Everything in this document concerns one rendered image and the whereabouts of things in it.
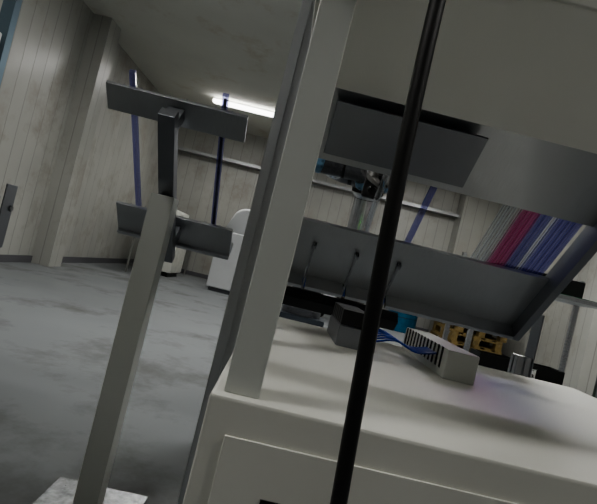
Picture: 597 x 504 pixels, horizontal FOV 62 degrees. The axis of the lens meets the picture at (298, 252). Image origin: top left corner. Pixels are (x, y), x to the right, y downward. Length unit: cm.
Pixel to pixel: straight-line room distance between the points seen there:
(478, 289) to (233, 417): 103
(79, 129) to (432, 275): 573
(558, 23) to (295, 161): 27
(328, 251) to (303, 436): 89
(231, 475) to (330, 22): 38
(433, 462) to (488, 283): 95
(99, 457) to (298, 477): 102
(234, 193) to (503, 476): 993
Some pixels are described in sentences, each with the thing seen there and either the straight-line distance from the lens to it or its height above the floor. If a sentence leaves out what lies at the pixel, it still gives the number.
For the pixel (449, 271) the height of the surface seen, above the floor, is 81.
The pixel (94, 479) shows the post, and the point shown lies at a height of 10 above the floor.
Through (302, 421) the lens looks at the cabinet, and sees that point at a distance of 43.
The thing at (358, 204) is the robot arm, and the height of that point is 100.
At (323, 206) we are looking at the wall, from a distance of 1017.
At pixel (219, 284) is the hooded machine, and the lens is 800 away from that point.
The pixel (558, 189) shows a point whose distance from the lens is 120.
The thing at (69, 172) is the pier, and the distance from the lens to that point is 660.
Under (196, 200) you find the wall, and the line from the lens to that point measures 1040.
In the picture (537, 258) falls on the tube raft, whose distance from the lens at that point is 133.
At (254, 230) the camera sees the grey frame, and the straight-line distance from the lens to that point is 82.
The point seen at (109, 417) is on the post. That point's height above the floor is 26.
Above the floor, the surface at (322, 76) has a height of 89.
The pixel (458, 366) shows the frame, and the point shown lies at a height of 64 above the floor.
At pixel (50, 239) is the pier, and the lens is 661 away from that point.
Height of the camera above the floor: 74
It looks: 1 degrees up
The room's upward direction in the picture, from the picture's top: 14 degrees clockwise
